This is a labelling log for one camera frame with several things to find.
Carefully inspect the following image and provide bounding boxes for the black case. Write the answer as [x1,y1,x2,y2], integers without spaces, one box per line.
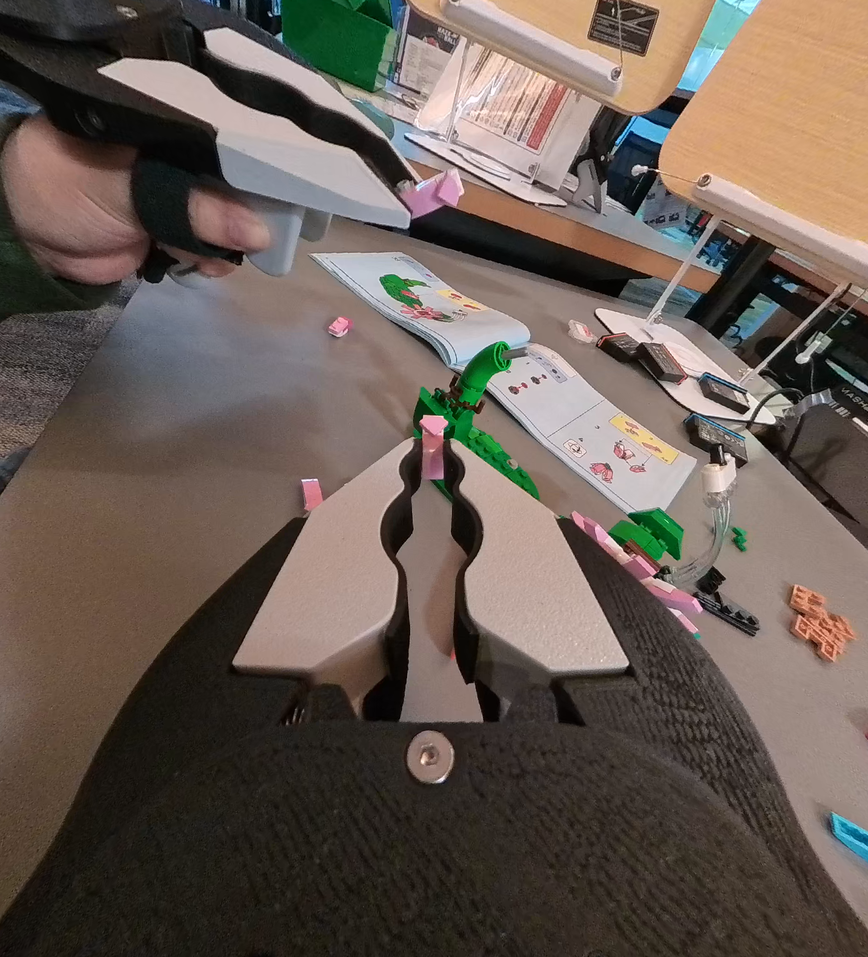
[781,400,868,524]

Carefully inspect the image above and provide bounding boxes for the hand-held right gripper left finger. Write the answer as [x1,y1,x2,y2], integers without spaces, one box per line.
[232,437,416,720]

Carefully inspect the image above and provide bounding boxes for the green box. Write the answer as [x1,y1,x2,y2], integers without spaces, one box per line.
[281,0,399,92]

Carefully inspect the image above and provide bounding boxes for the person's left hand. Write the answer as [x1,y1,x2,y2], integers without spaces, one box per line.
[0,116,272,285]

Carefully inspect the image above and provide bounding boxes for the wooden edged desk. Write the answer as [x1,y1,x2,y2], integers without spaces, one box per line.
[389,120,868,345]

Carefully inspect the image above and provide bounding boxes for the narrow pink lego piece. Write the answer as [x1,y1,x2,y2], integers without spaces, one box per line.
[419,416,447,481]

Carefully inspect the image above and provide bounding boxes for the long black lego piece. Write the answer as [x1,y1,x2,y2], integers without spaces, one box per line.
[693,593,761,638]

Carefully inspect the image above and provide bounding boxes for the printed carton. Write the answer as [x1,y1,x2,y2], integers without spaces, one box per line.
[393,13,444,98]

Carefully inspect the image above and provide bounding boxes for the lego instruction booklet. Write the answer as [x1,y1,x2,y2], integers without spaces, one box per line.
[309,250,698,517]

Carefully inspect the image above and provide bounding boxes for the black cable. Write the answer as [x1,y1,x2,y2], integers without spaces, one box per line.
[744,387,805,429]

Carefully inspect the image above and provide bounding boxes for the pile of salmon lego bricks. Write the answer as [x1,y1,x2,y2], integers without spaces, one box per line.
[789,585,859,663]

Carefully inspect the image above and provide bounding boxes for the small grey stand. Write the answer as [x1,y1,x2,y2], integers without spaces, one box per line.
[572,157,608,215]

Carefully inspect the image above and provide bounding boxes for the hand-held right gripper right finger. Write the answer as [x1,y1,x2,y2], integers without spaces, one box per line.
[447,440,631,717]

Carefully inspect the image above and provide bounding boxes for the green lego plant build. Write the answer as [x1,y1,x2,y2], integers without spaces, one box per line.
[410,341,541,503]

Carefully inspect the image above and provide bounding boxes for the green lego leaf assembly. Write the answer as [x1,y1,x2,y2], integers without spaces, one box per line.
[608,507,685,563]

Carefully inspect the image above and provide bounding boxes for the wooden board stand white base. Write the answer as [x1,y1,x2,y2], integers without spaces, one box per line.
[594,0,868,429]

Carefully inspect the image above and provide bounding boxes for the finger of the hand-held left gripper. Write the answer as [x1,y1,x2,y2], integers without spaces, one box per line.
[201,26,407,188]
[98,58,414,279]

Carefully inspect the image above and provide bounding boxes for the pink lego flower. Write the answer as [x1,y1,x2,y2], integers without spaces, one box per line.
[570,510,704,638]

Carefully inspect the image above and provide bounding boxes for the clear sleeve with printed sheets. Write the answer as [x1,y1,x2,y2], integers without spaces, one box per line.
[415,37,604,188]

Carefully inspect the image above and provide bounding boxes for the pink lego petal piece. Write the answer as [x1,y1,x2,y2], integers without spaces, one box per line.
[403,168,466,221]

